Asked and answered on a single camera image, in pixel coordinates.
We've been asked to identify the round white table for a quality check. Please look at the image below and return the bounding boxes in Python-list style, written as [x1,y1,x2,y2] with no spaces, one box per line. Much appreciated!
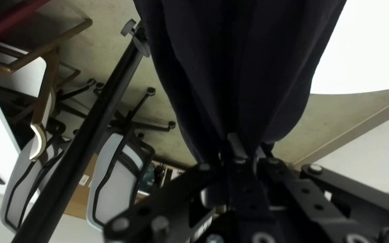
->
[312,0,389,94]

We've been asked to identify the black clamp-on pole stand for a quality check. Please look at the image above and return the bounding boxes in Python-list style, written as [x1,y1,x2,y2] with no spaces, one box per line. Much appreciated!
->
[11,21,149,243]

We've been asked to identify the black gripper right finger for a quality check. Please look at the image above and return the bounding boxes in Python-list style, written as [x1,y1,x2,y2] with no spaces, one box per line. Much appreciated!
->
[227,132,249,163]

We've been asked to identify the black garment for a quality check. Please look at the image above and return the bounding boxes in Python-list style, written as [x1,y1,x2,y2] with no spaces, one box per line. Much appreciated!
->
[134,0,347,163]

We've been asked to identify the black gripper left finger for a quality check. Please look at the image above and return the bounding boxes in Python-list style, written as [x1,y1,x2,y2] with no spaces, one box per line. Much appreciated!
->
[203,143,224,167]

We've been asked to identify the wooden framed table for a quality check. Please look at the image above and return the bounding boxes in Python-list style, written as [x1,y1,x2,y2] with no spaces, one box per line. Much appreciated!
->
[0,0,93,161]

